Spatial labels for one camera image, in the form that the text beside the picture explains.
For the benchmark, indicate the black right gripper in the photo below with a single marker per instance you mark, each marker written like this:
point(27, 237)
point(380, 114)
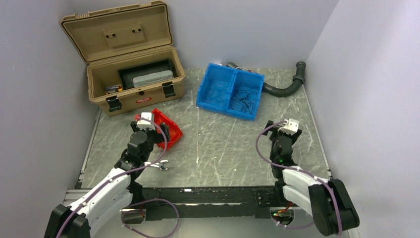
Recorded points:
point(275, 132)

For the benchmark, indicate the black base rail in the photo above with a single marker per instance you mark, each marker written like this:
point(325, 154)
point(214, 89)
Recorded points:
point(206, 202)

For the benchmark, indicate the yellow black tool in toolbox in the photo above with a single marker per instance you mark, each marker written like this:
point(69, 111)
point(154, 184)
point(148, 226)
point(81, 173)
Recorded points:
point(113, 89)

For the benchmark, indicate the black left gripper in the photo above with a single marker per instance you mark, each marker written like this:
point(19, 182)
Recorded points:
point(158, 136)

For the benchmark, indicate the silver open-end wrench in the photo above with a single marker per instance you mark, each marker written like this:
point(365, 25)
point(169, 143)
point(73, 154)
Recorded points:
point(161, 165)

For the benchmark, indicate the red plastic bin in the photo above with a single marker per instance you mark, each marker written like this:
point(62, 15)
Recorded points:
point(159, 117)

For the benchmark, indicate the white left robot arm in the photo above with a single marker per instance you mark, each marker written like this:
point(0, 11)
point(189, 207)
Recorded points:
point(84, 217)

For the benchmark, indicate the tan plastic toolbox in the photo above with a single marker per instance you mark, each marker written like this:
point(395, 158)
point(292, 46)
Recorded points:
point(120, 43)

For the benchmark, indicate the grey case in toolbox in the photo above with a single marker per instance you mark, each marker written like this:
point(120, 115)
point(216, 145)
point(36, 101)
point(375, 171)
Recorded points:
point(152, 78)

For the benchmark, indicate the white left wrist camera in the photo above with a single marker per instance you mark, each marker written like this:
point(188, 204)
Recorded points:
point(145, 121)

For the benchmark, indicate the blue plastic divided bin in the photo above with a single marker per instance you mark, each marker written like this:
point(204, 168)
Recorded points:
point(230, 91)

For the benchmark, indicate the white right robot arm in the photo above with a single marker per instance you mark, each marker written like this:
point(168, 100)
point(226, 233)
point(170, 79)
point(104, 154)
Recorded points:
point(325, 200)

